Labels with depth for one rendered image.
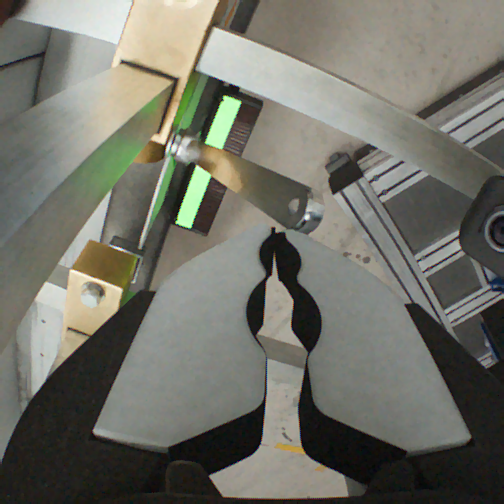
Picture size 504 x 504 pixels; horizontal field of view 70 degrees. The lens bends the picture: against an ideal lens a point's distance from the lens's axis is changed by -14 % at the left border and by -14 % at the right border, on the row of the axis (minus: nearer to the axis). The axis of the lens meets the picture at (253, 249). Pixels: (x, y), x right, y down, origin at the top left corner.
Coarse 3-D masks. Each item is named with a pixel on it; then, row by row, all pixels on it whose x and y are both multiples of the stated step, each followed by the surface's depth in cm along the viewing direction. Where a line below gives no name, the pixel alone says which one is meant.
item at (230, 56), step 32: (32, 0) 20; (64, 0) 21; (96, 0) 21; (128, 0) 21; (96, 32) 22; (224, 32) 22; (224, 64) 23; (256, 64) 23; (288, 64) 23; (288, 96) 24; (320, 96) 24; (352, 96) 24; (352, 128) 25; (384, 128) 25; (416, 128) 25; (416, 160) 26; (448, 160) 26; (480, 160) 26
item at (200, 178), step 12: (228, 108) 40; (216, 120) 41; (228, 120) 41; (216, 132) 42; (216, 144) 42; (192, 180) 45; (204, 180) 45; (192, 192) 45; (192, 204) 46; (180, 216) 47; (192, 216) 47
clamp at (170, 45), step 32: (160, 0) 20; (192, 0) 20; (224, 0) 22; (128, 32) 21; (160, 32) 21; (192, 32) 21; (128, 64) 22; (160, 64) 22; (192, 64) 22; (160, 128) 25; (160, 160) 27
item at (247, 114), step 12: (240, 108) 40; (252, 108) 40; (240, 120) 41; (252, 120) 41; (240, 132) 42; (228, 144) 42; (240, 144) 42; (216, 180) 45; (216, 192) 45; (204, 204) 46; (216, 204) 46; (204, 216) 47; (192, 228) 48; (204, 228) 48
